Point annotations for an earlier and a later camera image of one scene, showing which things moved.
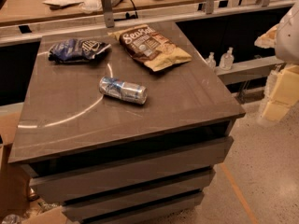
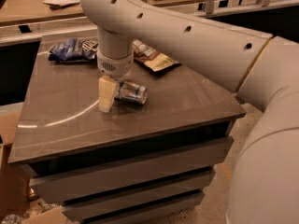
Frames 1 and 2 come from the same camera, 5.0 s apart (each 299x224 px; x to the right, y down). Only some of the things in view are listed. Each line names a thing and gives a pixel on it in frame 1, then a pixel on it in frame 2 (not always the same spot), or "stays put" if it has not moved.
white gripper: x=288 y=36 to x=114 y=65
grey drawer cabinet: x=124 y=126 stays put
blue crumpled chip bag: x=75 y=49 stays put
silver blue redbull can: x=122 y=90 stays put
